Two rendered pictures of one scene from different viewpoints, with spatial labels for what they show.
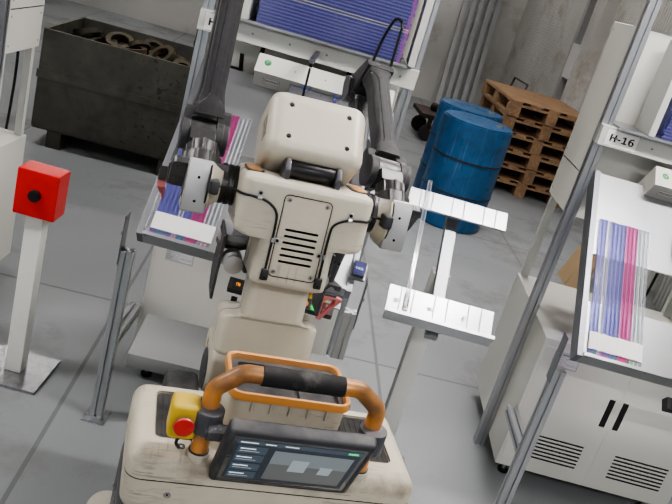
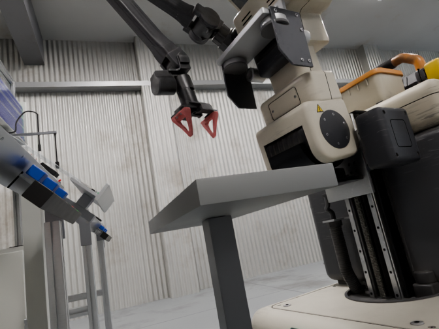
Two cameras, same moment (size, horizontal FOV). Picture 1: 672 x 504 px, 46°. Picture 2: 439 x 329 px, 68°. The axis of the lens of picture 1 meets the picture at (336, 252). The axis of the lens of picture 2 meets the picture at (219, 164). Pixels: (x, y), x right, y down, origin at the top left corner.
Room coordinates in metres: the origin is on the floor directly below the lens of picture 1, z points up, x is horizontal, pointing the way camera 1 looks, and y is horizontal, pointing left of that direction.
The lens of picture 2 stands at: (2.09, 0.92, 0.51)
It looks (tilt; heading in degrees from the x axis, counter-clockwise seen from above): 12 degrees up; 256
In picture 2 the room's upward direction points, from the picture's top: 11 degrees counter-clockwise
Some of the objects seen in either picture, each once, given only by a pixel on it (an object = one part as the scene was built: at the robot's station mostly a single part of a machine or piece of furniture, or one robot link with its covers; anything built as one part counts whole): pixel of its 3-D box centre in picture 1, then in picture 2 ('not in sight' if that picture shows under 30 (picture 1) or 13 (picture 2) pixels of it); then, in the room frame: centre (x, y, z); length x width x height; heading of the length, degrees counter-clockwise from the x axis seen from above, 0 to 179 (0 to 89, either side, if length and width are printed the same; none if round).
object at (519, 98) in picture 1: (523, 141); not in sight; (8.09, -1.50, 0.44); 1.24 x 0.89 x 0.88; 6
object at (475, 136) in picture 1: (459, 162); not in sight; (6.28, -0.75, 0.41); 1.13 x 0.69 x 0.83; 168
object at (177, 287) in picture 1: (247, 296); not in sight; (2.93, 0.30, 0.31); 0.70 x 0.65 x 0.62; 93
